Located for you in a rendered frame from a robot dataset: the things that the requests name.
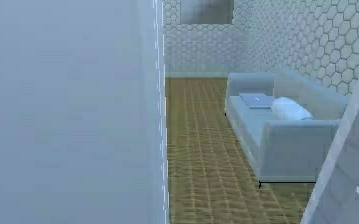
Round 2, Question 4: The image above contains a grey laptop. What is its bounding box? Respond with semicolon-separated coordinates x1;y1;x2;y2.
238;92;276;110

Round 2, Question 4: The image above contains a pale grey room door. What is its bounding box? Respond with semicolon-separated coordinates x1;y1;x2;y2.
0;0;171;224

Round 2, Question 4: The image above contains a white pillow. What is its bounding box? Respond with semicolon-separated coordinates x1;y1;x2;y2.
270;96;315;122

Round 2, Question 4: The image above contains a pale blue sofa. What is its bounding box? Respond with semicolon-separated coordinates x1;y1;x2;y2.
224;71;350;190

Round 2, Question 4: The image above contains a grey framed wall picture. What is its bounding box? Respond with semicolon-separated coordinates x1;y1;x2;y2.
179;0;235;25

